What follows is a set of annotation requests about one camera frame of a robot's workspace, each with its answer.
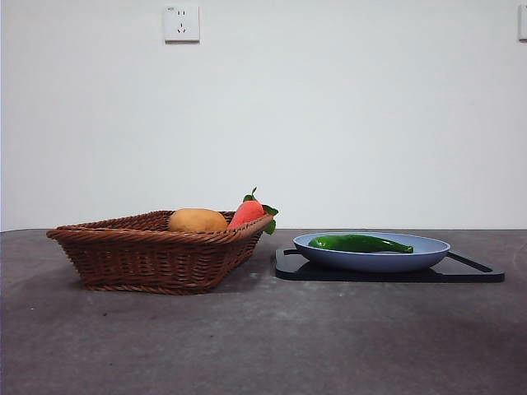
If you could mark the green pepper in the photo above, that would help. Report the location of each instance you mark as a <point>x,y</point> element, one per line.
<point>354,243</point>

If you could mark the orange carrot with green leaves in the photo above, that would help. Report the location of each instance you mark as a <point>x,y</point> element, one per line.
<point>247,212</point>

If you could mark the yellow-brown potato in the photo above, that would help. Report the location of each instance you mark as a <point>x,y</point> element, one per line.
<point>197,220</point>

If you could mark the light blue plate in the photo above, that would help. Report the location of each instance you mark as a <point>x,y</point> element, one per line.
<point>370,261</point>

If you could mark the brown wicker basket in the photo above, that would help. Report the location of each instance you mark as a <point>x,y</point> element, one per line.
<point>144,259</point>

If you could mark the black cutting board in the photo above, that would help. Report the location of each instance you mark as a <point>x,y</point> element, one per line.
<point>391,276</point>

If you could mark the white wall socket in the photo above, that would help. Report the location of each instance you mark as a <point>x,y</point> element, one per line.
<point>523,22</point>
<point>182,24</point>

